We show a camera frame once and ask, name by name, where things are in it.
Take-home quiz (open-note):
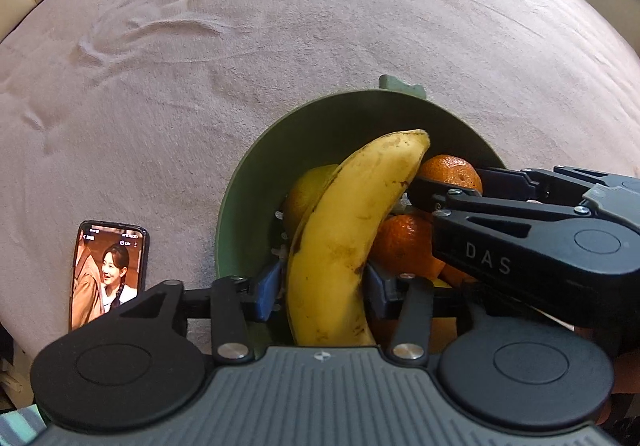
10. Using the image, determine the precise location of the teal striped cloth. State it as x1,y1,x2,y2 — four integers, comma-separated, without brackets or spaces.
0,403,48,446

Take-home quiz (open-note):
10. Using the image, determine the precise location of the large yellow citrus fruit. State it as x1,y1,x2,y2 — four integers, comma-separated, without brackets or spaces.
282,164,341,240

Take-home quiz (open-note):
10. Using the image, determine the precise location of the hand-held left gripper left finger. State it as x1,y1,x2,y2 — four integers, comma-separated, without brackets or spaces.
120,261,284,363

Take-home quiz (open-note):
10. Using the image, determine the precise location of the yellow banana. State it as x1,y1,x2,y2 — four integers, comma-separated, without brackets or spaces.
286,128,432,348

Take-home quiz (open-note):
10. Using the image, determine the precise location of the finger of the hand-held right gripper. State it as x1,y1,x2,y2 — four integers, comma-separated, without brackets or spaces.
475,166,640,203
408,175,549,308

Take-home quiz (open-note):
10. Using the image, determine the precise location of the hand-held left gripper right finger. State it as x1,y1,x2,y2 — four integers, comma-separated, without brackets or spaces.
364,263,545,363

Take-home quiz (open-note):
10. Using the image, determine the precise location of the green strainer bowl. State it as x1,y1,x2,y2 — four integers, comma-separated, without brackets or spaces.
216,74,506,360

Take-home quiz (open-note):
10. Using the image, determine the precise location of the black smartphone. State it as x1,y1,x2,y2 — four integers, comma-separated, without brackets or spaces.
69,220,150,333

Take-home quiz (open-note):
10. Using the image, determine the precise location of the pink blanket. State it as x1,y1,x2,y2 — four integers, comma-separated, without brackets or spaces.
0,0,640,357

